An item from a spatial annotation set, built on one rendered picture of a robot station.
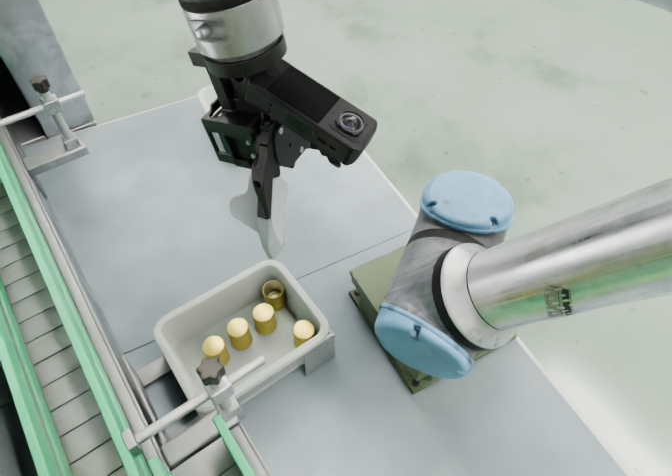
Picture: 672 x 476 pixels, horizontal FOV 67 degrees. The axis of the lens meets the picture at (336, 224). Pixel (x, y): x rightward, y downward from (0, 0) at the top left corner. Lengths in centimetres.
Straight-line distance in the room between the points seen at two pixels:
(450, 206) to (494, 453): 38
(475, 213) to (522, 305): 17
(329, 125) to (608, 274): 25
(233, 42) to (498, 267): 31
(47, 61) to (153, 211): 39
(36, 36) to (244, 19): 85
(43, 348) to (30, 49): 65
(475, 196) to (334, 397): 38
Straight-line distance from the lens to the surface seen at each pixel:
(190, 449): 69
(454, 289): 54
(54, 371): 80
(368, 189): 107
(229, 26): 42
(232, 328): 82
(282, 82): 46
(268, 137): 47
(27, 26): 122
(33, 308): 86
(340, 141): 43
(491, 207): 65
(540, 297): 49
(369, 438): 81
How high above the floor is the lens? 153
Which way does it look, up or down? 51 degrees down
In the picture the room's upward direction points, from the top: straight up
